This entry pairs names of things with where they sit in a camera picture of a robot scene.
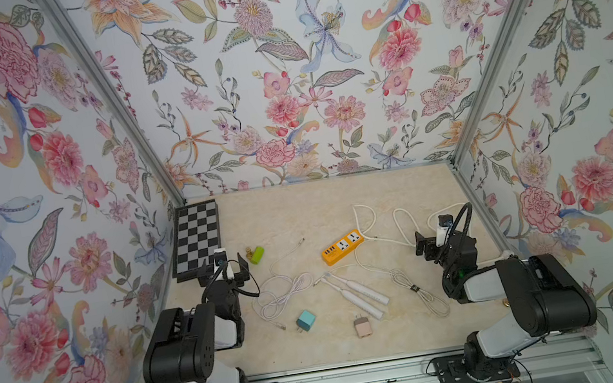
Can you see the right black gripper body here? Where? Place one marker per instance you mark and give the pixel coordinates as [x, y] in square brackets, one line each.
[430, 243]

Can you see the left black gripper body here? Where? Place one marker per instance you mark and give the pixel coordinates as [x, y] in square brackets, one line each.
[222, 271]

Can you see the teal USB charger plug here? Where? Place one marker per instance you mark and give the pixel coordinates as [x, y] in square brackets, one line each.
[306, 321]

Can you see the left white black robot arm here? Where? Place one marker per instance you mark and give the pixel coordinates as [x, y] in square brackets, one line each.
[184, 343]

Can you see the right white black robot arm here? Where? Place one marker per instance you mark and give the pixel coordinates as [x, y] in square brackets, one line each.
[543, 297]

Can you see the upper white electric toothbrush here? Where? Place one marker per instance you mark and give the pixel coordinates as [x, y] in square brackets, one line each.
[362, 289]

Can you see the white electric toothbrush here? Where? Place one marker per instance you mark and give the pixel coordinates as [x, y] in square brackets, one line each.
[362, 289]
[373, 311]

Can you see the lower white electric toothbrush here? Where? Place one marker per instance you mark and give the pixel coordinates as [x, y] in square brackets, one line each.
[373, 311]

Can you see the green small object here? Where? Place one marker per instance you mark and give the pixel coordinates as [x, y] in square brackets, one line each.
[255, 255]

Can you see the black white checkerboard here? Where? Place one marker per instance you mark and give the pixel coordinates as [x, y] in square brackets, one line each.
[196, 239]

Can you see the orange power strip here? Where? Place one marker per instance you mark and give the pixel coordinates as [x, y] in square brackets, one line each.
[342, 248]

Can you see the pink USB charger plug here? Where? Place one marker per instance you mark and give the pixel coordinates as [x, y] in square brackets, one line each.
[363, 327]

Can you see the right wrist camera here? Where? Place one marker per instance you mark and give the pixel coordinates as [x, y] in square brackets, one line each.
[444, 229]

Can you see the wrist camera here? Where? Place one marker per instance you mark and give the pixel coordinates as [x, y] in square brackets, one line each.
[444, 229]
[220, 257]

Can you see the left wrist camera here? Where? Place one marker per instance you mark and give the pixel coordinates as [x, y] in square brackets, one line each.
[220, 257]

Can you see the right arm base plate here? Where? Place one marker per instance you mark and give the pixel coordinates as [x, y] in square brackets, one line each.
[478, 369]

